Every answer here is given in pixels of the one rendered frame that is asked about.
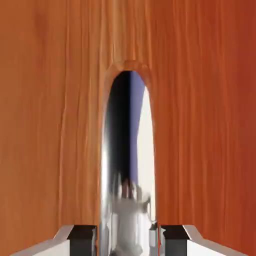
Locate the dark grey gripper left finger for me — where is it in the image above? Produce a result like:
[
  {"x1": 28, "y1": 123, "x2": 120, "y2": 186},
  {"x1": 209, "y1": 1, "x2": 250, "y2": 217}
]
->
[{"x1": 8, "y1": 224, "x2": 98, "y2": 256}]

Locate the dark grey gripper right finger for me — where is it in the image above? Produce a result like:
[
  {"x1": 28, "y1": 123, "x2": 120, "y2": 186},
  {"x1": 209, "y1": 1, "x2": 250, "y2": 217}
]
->
[{"x1": 159, "y1": 224, "x2": 247, "y2": 256}]

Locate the curved shiny metal drawer handle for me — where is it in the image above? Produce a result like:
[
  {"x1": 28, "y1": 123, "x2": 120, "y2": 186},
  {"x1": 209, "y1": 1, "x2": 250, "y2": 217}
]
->
[{"x1": 99, "y1": 59, "x2": 161, "y2": 256}]

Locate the orange wooden drawer front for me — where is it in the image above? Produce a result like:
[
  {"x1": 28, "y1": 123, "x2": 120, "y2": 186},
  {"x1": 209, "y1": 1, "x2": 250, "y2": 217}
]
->
[{"x1": 0, "y1": 0, "x2": 256, "y2": 256}]

